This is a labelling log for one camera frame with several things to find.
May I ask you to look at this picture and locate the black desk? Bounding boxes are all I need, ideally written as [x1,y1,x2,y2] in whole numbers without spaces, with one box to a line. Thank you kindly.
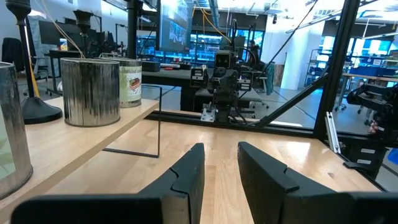
[43,49,83,94]

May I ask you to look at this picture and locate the black table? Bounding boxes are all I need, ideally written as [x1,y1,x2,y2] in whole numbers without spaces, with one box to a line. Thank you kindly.
[141,68,265,113]

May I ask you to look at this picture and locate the silver aluminium bar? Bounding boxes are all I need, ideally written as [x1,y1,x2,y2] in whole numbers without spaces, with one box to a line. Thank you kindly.
[324,111,342,155]

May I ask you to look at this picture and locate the silver metal bracket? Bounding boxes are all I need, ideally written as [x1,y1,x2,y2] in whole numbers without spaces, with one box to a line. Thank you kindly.
[200,104,218,123]

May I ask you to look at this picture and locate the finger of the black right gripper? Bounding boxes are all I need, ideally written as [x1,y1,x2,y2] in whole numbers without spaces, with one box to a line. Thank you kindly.
[213,73,226,104]
[225,73,238,104]

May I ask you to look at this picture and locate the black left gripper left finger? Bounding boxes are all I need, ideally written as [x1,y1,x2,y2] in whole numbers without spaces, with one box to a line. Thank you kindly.
[138,142,206,224]

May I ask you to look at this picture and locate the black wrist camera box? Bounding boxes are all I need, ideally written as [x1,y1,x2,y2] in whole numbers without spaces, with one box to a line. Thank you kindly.
[213,50,233,70]

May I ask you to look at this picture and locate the black office chair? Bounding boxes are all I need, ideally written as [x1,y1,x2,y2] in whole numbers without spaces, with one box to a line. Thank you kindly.
[1,37,26,74]

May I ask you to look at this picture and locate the large wall screen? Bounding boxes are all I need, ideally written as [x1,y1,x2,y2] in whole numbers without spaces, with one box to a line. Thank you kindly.
[157,0,195,54]

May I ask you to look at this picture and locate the black aluminium extrusion frame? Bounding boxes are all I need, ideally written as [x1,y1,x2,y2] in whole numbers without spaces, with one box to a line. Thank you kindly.
[126,0,389,191]

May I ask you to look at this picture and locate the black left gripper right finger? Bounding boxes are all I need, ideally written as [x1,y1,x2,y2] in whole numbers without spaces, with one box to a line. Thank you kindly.
[237,141,351,224]

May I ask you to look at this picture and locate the silver candle tin green label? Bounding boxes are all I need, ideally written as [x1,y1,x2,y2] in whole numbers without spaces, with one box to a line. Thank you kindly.
[0,61,34,200]
[60,57,121,128]
[101,57,143,109]

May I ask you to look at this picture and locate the person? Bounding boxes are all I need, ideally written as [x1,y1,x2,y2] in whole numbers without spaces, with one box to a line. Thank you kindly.
[346,83,398,147]
[247,39,261,68]

